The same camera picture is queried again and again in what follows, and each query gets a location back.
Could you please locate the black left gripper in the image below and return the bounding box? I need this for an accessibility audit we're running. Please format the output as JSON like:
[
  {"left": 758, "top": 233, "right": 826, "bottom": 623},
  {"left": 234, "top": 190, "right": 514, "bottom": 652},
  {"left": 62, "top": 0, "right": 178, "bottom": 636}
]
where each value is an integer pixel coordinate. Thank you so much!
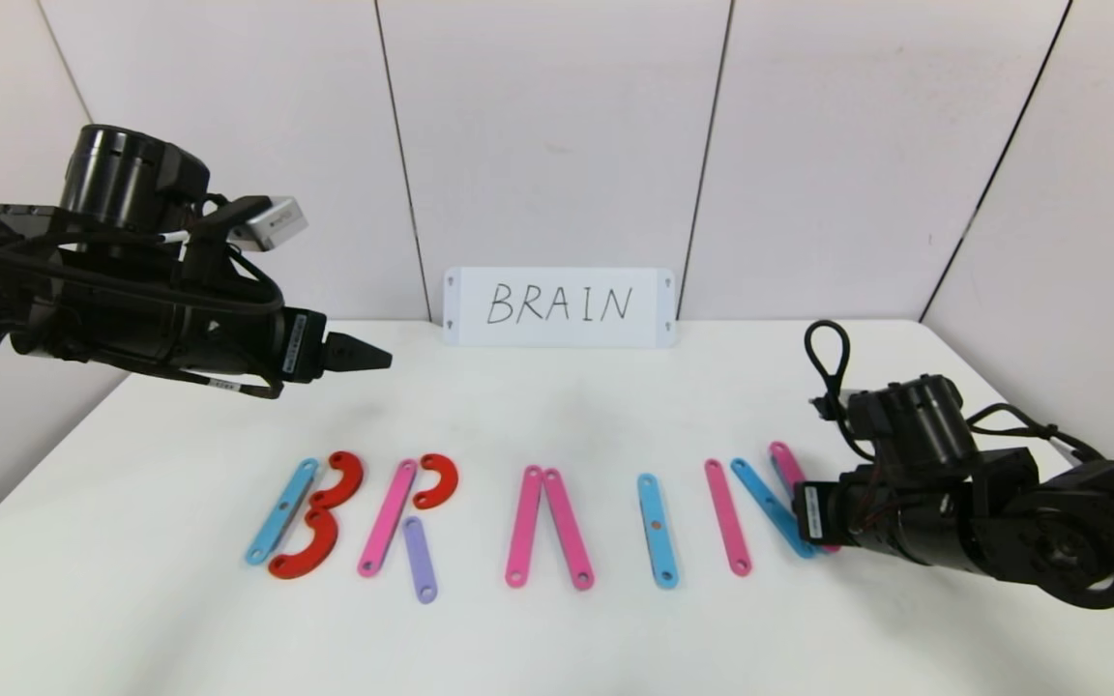
[{"left": 191, "top": 304, "right": 394, "bottom": 384}]

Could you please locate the small red curved piece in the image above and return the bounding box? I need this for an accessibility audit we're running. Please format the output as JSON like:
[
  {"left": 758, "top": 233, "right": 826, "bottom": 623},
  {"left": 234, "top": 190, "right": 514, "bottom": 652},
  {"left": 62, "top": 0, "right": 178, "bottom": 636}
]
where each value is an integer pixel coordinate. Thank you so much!
[
  {"left": 309, "top": 450, "right": 365, "bottom": 513},
  {"left": 412, "top": 452, "right": 460, "bottom": 511}
]

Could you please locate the pink bar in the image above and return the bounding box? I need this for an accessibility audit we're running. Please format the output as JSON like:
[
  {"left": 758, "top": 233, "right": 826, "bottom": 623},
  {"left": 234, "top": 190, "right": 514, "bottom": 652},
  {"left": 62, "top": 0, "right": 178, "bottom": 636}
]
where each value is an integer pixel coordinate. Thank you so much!
[
  {"left": 505, "top": 465, "right": 544, "bottom": 590},
  {"left": 542, "top": 468, "right": 596, "bottom": 592},
  {"left": 357, "top": 458, "right": 420, "bottom": 579},
  {"left": 704, "top": 458, "right": 753, "bottom": 578},
  {"left": 769, "top": 442, "right": 841, "bottom": 556}
]

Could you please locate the short purple bar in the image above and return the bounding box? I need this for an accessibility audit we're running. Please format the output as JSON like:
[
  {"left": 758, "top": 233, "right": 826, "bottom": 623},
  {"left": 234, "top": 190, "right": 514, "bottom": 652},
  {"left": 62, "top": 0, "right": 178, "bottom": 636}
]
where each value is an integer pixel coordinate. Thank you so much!
[{"left": 402, "top": 516, "right": 440, "bottom": 606}]

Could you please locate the light blue bar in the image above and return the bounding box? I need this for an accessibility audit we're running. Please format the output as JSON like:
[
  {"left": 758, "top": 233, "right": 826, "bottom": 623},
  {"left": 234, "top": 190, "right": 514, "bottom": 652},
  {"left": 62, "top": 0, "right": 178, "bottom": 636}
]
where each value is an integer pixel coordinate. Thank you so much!
[
  {"left": 637, "top": 473, "right": 681, "bottom": 591},
  {"left": 244, "top": 458, "right": 319, "bottom": 567},
  {"left": 730, "top": 458, "right": 819, "bottom": 560}
]

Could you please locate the white BRAIN word card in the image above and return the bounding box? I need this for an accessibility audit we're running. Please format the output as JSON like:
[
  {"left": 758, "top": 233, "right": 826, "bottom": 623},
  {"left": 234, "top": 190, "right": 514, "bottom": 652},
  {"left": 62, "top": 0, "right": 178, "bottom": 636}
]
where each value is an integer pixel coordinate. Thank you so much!
[{"left": 444, "top": 267, "right": 677, "bottom": 348}]

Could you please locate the large red curved piece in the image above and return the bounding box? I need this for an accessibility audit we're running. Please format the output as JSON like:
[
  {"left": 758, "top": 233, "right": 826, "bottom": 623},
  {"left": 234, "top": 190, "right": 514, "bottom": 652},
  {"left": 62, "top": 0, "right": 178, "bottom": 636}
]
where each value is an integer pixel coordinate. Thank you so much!
[{"left": 267, "top": 507, "right": 340, "bottom": 581}]

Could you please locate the thin black cable white tag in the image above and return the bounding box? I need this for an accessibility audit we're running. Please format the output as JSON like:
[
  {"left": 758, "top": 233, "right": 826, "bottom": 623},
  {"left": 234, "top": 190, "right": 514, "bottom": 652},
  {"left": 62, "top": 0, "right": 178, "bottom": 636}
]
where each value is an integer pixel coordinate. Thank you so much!
[{"left": 112, "top": 362, "right": 285, "bottom": 401}]

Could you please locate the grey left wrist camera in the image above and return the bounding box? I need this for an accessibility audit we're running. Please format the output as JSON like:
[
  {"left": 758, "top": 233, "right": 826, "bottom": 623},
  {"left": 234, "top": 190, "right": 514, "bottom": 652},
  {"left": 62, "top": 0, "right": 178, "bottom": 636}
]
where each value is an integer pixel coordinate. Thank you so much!
[{"left": 233, "top": 196, "right": 309, "bottom": 252}]

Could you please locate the black left camera bracket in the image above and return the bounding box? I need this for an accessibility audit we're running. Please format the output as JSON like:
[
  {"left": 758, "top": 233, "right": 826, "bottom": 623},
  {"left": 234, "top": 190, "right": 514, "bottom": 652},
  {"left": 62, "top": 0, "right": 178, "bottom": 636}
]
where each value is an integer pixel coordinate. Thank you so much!
[{"left": 183, "top": 196, "right": 274, "bottom": 288}]

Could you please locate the black camera bracket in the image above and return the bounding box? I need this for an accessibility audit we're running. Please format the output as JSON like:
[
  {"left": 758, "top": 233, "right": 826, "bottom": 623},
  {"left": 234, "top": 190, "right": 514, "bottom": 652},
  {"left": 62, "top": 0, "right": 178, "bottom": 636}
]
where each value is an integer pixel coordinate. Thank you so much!
[
  {"left": 842, "top": 390, "right": 892, "bottom": 438},
  {"left": 183, "top": 196, "right": 274, "bottom": 288}
]

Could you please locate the looped black right cable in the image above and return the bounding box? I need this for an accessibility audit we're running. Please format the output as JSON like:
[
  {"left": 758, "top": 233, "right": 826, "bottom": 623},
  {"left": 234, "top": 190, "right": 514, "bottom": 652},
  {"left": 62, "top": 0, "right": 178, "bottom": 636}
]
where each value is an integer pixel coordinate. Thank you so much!
[{"left": 804, "top": 320, "right": 874, "bottom": 461}]

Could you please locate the black right camera bracket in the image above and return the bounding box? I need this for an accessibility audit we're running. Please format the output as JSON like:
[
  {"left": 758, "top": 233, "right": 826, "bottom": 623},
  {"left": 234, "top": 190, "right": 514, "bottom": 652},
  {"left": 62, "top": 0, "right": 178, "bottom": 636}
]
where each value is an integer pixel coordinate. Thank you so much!
[{"left": 842, "top": 390, "right": 892, "bottom": 438}]

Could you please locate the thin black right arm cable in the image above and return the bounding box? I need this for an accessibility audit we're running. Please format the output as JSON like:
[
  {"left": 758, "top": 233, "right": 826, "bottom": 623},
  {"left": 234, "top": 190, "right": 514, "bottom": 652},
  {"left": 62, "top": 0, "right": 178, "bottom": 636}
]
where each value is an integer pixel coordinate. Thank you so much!
[{"left": 966, "top": 403, "right": 1105, "bottom": 467}]

